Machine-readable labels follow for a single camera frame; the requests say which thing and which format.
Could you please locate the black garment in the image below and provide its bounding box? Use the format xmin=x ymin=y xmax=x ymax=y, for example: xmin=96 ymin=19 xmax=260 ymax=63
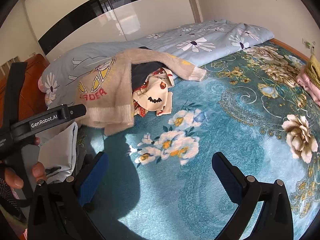
xmin=131 ymin=60 xmax=166 ymax=91

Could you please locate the white black wardrobe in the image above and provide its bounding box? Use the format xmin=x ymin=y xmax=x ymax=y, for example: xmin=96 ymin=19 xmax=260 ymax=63
xmin=24 ymin=0 xmax=195 ymax=61

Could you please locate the cream bat print garment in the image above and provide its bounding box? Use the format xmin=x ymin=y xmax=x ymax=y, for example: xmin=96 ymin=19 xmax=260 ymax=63
xmin=132 ymin=68 xmax=175 ymax=117

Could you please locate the teal floral bed blanket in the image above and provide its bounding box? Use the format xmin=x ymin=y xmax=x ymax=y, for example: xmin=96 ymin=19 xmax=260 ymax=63
xmin=78 ymin=42 xmax=319 ymax=239

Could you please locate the light blue daisy duvet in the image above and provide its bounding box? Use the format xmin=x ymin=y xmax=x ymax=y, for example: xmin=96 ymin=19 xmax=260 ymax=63
xmin=37 ymin=20 xmax=274 ymax=108

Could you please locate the beige fuzzy knit sweater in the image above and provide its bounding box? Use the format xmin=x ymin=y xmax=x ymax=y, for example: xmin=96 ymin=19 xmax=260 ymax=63
xmin=75 ymin=48 xmax=206 ymax=135

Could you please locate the pink folded garment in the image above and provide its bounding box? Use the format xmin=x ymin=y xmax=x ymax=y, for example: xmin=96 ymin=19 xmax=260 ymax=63
xmin=296 ymin=66 xmax=320 ymax=106

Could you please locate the person's left hand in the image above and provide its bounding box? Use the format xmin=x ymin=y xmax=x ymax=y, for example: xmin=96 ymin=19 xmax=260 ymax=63
xmin=0 ymin=136 xmax=48 ymax=189

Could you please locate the orange wooden headboard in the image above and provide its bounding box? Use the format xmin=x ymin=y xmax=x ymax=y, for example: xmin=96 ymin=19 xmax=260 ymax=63
xmin=0 ymin=54 xmax=50 ymax=128

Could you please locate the olive yellow folded knit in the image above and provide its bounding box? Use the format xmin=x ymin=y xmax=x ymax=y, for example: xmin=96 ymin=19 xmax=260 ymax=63
xmin=305 ymin=55 xmax=320 ymax=89

